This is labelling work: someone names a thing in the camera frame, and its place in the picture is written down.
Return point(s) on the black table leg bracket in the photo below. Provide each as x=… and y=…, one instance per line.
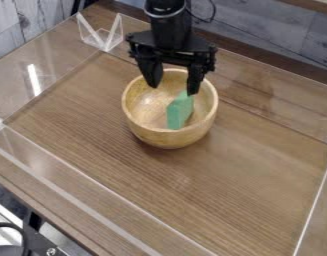
x=41, y=246

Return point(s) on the clear acrylic corner bracket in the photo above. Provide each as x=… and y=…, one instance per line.
x=102, y=39

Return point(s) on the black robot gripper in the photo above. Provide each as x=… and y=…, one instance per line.
x=170, y=43

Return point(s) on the green rectangular stick block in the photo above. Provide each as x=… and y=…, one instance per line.
x=179, y=110

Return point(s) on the clear acrylic enclosure wall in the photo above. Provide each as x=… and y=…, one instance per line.
x=241, y=194

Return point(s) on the wooden bowl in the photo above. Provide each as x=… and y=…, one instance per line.
x=165, y=117

